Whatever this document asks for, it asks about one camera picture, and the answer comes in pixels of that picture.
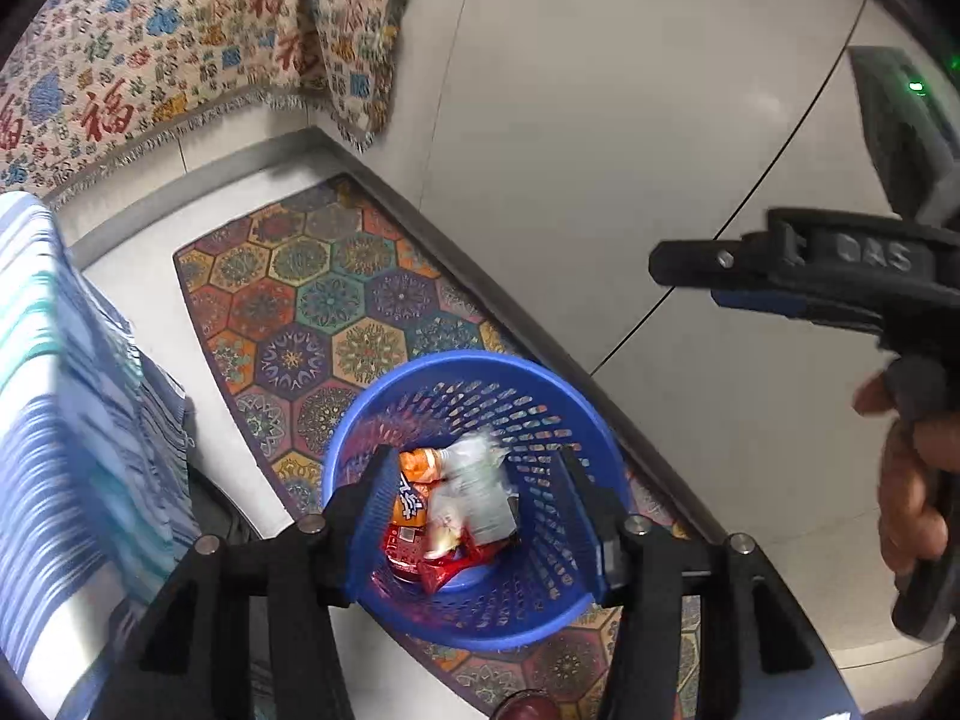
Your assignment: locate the colourful hexagon floor mat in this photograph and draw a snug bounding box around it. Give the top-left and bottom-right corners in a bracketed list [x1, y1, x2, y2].
[174, 174, 679, 718]

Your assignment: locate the white silver snack wrapper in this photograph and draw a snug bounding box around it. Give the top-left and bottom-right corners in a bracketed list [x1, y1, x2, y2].
[427, 429, 517, 557]

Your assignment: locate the striped blue teal tablecloth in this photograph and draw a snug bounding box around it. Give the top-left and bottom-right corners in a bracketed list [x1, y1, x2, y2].
[2, 192, 199, 718]

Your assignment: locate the patterned fu character cloth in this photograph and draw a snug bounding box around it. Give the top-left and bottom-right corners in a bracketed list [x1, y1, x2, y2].
[2, 0, 407, 206]

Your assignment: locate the crushed red soda can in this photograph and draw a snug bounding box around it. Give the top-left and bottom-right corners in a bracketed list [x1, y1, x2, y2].
[382, 523, 427, 583]

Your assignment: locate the red snack wrapper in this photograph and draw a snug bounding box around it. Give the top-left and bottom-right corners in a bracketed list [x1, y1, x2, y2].
[418, 533, 511, 595]

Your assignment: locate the blue plastic waste basket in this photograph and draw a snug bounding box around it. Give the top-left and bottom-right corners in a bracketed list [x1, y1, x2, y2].
[322, 351, 631, 650]

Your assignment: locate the crushed orange soda can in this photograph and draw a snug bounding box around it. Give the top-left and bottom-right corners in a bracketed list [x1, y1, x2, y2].
[391, 449, 444, 528]

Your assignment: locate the person's right hand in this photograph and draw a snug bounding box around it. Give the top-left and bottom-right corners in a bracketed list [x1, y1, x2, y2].
[877, 413, 958, 577]

